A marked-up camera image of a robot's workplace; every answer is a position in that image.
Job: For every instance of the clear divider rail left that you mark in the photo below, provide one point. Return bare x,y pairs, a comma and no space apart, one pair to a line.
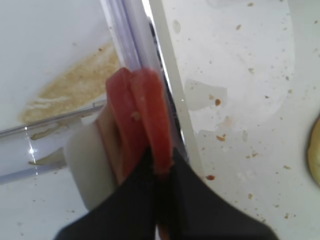
137,47

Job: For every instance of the white pusher block left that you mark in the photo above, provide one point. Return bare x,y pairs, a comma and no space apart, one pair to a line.
94,157

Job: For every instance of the bun bottom half on tray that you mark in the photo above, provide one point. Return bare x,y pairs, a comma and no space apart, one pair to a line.
313,152

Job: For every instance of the white rectangular tray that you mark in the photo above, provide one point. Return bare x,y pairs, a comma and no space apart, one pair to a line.
248,96

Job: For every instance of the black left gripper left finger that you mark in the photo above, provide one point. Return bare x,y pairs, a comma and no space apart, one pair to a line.
128,214

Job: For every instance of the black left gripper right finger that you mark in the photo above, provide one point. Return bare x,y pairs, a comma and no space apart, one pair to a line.
187,209

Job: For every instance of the clear pusher track left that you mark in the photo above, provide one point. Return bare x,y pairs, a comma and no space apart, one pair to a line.
32,149

